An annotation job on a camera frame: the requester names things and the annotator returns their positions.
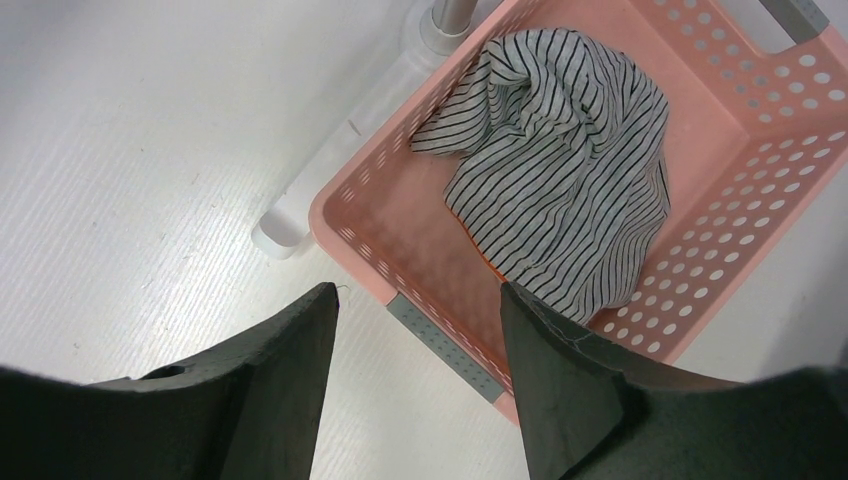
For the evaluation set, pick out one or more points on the pink plastic basket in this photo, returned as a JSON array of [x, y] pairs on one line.
[[753, 137]]

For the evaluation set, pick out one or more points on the grey striped underwear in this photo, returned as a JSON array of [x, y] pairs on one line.
[[562, 182]]

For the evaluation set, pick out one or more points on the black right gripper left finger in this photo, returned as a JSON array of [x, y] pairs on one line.
[[248, 407]]

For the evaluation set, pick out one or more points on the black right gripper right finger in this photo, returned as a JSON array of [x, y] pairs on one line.
[[589, 408]]

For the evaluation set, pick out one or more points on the white clothes rack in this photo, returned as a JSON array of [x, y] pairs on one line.
[[431, 32]]

